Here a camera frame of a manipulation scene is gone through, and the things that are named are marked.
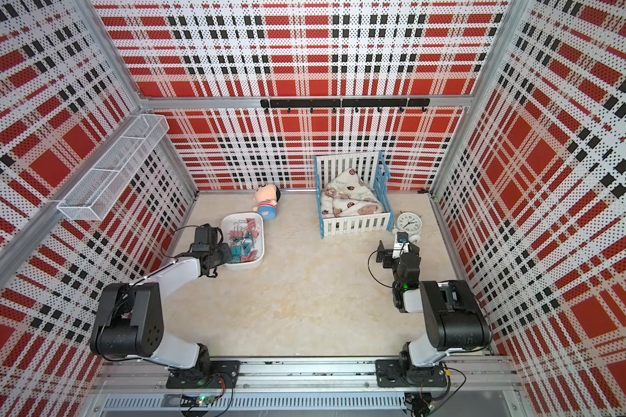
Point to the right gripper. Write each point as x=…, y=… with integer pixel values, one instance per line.
x=389, y=256

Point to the white wire mesh shelf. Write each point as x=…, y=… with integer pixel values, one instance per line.
x=95, y=193

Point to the white plastic storage box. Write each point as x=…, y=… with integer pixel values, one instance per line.
x=244, y=233

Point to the black hook rail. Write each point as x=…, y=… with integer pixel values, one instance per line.
x=352, y=103

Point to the white alarm clock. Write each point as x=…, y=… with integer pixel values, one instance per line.
x=410, y=224

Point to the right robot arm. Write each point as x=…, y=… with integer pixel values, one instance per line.
x=454, y=323

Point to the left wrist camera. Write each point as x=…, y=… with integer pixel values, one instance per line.
x=206, y=236

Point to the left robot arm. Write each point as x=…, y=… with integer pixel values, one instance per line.
x=129, y=323

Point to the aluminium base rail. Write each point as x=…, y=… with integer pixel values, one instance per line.
x=289, y=386

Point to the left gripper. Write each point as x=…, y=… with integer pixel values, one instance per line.
x=227, y=254

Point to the patterned baby blanket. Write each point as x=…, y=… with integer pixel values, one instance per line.
x=347, y=195

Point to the blue white toy crib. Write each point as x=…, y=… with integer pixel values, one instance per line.
x=374, y=171

